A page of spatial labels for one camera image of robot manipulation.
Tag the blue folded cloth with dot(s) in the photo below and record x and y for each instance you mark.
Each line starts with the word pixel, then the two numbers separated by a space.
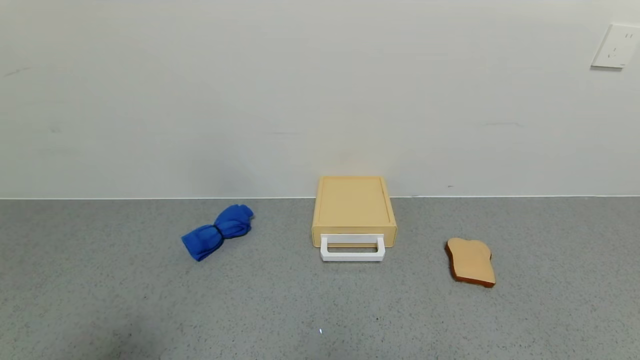
pixel 220 232

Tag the toy bread slice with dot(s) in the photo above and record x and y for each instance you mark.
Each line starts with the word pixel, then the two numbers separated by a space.
pixel 471 262

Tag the white wall outlet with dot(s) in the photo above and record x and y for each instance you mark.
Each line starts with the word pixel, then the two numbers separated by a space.
pixel 617 46

